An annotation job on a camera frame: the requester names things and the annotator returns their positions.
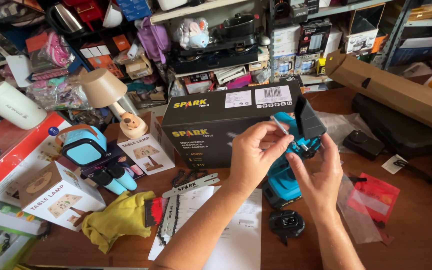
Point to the person's right hand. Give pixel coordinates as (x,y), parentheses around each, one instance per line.
(321,183)

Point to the person's left hand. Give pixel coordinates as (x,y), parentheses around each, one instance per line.
(249,157)

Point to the small silver screwdriver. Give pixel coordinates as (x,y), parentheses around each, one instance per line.
(282,129)

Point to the clear plastic bag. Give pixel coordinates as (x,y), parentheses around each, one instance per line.
(354,221)

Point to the black battery pack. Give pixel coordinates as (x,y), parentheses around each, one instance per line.
(286,223)

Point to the red plastic packet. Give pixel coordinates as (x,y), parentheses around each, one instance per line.
(375,197)

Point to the black charger adapter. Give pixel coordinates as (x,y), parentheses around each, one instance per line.
(362,144)

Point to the crumpled clear plastic wrap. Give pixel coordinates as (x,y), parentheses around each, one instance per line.
(338,125)

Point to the white paper tag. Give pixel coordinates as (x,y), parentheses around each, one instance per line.
(390,165)

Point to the white instruction sheet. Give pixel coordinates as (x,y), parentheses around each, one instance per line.
(238,240)

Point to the black carrying case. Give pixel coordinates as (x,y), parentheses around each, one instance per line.
(403,127)

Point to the small white lamp box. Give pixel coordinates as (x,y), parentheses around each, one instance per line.
(146,152)

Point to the long brown cardboard box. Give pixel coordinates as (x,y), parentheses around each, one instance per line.
(392,90)

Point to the yellow cloth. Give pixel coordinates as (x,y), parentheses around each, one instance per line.
(118,219)

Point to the metal rack with boxes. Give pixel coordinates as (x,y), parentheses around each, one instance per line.
(351,33)

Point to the cluttered shelf of goods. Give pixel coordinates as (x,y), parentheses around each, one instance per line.
(144,45)

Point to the beige table lamp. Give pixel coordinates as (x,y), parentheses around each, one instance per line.
(105,90)

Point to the large white lamp box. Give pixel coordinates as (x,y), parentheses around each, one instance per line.
(60,197)

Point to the red and white flat box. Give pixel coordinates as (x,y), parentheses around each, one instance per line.
(17,157)

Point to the white insulated tumbler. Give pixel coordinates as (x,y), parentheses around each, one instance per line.
(11,107)

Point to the green printed box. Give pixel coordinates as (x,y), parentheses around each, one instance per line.
(6,217)

